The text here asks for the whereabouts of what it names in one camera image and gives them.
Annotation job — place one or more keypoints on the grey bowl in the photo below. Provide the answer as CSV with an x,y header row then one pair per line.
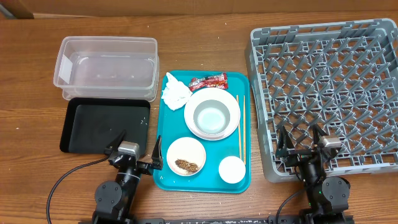
x,y
211,117

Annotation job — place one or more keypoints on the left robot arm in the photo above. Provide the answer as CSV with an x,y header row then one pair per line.
x,y
114,198

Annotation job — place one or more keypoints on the large white plate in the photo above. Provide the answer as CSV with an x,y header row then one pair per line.
x,y
212,94

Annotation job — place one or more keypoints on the red snack wrapper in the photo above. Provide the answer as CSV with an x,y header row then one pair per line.
x,y
214,81

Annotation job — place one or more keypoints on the clear plastic bin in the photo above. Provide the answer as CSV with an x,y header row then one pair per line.
x,y
108,67

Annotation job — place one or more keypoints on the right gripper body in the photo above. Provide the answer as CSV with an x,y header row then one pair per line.
x,y
298,155

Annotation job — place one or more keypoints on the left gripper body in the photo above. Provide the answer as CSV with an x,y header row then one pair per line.
x,y
142,168

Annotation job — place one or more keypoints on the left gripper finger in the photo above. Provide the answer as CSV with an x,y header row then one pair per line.
x,y
114,144
157,160

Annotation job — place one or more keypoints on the grey dishwasher rack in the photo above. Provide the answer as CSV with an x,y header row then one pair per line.
x,y
341,76

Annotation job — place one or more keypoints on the black plastic tray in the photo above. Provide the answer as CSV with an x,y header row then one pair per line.
x,y
91,124

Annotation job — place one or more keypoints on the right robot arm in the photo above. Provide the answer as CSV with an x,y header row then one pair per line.
x,y
327,196

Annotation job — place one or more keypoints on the white napkin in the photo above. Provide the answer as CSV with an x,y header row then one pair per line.
x,y
175,94

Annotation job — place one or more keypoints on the left wooden chopstick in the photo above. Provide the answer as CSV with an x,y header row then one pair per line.
x,y
239,130

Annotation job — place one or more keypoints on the brown food scraps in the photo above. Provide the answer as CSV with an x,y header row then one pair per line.
x,y
190,167

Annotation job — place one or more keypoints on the teal serving tray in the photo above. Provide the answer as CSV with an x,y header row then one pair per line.
x,y
171,126

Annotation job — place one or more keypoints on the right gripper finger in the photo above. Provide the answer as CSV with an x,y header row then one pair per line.
x,y
318,133
284,145

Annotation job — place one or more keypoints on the white paper cup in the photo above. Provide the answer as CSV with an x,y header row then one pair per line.
x,y
232,169

